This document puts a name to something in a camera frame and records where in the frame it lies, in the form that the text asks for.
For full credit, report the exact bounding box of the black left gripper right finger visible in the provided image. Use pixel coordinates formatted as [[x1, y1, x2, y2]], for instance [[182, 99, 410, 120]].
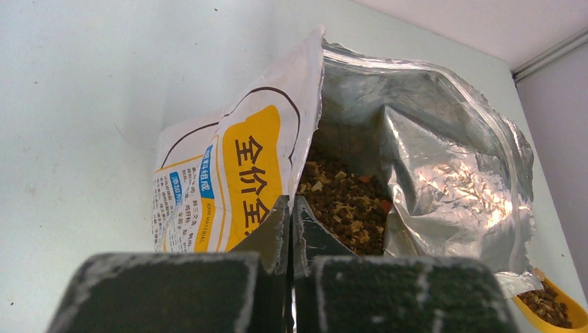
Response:
[[293, 196, 518, 332]]

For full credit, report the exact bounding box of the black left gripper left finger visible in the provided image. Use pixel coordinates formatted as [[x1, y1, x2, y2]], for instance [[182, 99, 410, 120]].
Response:
[[48, 196, 291, 332]]

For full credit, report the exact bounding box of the printed cat food bag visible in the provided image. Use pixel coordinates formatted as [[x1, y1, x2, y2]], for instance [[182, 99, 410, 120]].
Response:
[[151, 28, 542, 298]]

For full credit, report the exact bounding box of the yellow plastic scoop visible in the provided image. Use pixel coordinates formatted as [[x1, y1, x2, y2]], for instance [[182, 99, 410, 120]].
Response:
[[512, 268, 587, 332]]

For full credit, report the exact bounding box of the brown kibble in bag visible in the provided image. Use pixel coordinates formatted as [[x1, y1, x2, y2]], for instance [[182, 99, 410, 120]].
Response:
[[297, 146, 392, 255]]

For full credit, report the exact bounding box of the kibble in scoop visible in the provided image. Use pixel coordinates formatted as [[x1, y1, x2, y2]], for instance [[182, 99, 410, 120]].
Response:
[[517, 282, 572, 328]]

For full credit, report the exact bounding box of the aluminium corner frame post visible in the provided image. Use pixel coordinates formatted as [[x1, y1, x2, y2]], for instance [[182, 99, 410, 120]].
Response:
[[511, 27, 587, 85]]

